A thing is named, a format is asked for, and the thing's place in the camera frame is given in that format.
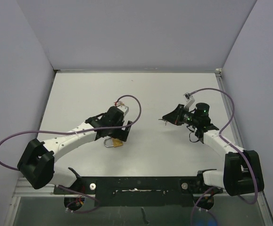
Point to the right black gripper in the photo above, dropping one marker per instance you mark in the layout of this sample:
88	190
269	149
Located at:
175	117

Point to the brass padlock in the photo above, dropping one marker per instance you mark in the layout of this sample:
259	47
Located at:
112	142

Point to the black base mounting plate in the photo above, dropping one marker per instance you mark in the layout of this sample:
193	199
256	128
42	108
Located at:
87	194

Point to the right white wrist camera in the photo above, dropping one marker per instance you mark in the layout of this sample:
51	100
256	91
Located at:
189	101

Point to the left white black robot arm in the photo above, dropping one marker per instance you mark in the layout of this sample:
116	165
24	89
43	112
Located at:
37	163

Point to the aluminium frame rail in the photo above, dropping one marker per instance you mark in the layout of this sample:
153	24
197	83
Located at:
261	200

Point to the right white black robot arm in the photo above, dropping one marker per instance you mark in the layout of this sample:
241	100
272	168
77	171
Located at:
241	173

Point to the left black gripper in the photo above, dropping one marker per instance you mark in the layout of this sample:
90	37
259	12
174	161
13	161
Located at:
120	134

